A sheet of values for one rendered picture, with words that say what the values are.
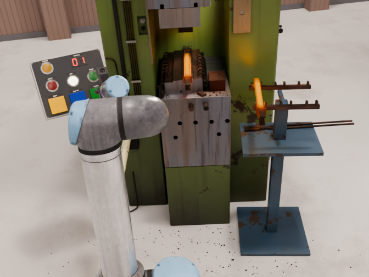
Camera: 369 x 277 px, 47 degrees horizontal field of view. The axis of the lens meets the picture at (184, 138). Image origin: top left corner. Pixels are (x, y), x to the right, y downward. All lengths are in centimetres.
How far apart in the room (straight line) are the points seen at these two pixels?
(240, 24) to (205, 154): 73
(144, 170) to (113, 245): 150
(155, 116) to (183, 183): 145
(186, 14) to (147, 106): 106
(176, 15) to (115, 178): 113
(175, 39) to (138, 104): 159
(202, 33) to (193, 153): 74
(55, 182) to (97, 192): 214
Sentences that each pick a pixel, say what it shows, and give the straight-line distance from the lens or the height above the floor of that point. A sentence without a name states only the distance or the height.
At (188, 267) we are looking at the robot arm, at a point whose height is 87.
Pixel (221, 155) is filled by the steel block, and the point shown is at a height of 54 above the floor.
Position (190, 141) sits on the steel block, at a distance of 235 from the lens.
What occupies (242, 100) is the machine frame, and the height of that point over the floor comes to 78.
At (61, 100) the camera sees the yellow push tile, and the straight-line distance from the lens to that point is 211.
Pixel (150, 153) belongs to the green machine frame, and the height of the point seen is 43.
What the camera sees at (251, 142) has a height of 70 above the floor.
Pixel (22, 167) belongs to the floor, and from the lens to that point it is 357.
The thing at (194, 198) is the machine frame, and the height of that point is 23.
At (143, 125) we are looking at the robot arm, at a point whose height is 138.
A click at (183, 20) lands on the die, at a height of 130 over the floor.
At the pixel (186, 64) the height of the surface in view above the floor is 101.
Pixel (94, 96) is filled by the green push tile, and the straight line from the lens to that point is 213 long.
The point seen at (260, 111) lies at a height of 98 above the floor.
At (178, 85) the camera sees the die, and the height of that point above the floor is 96.
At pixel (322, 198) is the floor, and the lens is 303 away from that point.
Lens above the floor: 195
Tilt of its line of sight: 33 degrees down
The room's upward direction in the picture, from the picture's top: 4 degrees counter-clockwise
